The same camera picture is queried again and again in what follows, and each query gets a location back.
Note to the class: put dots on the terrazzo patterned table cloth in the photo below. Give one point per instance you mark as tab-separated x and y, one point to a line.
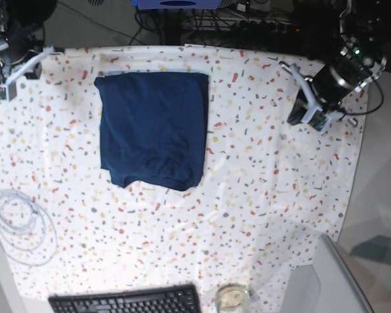
269	190

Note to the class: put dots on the dark blue t-shirt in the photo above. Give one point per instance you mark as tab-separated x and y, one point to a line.
154	127

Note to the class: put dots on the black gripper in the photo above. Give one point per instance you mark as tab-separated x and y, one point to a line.
18	42
331	85

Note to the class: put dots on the black computer keyboard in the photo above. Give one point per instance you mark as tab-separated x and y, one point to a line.
176	299

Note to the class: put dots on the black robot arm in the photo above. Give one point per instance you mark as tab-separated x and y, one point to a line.
358	60
26	12

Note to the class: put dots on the clear glass jar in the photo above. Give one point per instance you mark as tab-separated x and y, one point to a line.
233	298

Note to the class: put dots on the black power strip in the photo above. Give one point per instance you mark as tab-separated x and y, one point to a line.
268	25

